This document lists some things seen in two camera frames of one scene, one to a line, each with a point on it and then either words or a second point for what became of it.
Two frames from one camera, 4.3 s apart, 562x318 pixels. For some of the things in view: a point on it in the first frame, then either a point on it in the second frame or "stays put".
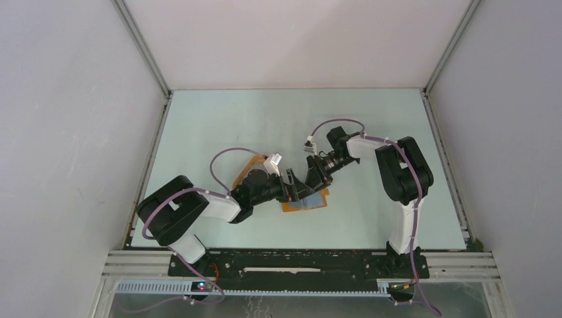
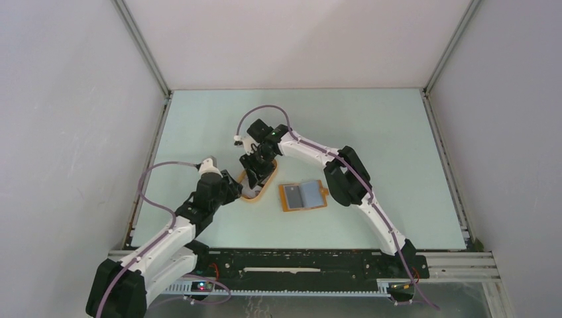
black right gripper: (315, 177) → (248, 163)
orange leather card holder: (316, 200) stays put
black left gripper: (295, 191) → (233, 188)
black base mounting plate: (290, 269) stays put
